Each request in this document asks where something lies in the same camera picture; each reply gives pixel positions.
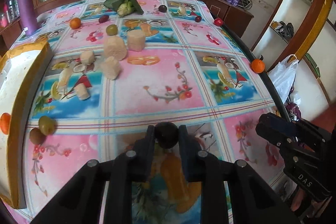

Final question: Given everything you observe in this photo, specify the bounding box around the dark round plum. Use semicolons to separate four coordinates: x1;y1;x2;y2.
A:
154;122;179;149

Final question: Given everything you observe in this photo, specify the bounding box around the orange tangerine table edge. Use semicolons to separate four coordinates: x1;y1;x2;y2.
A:
251;59;265;74

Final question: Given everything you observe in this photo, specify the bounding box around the green olive fruit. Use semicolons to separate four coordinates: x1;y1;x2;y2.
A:
38;115;56;136

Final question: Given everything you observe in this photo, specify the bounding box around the brown round fruit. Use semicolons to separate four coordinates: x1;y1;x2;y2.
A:
29;128;47;145

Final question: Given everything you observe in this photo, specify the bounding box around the orange tangerine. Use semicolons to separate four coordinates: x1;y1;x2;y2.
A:
69;18;81;30
0;113;11;135

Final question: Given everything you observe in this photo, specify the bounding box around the person right hand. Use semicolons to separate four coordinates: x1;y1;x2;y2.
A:
290;187;306;211

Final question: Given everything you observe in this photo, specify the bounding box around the white plastic bag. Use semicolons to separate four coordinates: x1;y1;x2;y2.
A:
268;54;299;103

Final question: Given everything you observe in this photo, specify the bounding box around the beige cake block front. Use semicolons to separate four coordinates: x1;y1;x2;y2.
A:
100;56;122;80

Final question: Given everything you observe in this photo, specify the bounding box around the colourful fruit print tablecloth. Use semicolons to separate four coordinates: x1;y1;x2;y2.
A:
10;0;293;223

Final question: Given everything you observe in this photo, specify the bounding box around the small beige cake cube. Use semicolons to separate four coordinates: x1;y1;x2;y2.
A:
80;51;95;66

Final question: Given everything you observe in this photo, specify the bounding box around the red cherry tomato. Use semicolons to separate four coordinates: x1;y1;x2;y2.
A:
214;18;224;27

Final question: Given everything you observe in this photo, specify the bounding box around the large beige cake cylinder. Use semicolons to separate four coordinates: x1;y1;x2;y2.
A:
103;35;127;61

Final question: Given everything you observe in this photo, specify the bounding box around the small dark red fruit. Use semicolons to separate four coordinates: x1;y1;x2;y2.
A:
195;16;202;22

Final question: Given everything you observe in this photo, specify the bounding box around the green grape fruit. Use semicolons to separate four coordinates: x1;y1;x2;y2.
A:
105;24;118;36

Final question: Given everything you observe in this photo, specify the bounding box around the white foam tray yellow tape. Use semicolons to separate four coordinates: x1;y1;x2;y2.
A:
1;41;53;209

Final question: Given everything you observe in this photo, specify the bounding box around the red date fruit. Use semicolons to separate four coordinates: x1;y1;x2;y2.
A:
98;15;109;23

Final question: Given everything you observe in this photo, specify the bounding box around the leaf wrapped vegetable bundle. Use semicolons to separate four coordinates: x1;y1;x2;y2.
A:
103;0;143;17

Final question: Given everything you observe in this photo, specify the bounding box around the dark plum far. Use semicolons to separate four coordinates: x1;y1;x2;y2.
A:
158;5;167;12

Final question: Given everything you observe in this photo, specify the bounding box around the purple thermos bottle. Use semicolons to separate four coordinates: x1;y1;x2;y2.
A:
17;0;38;36

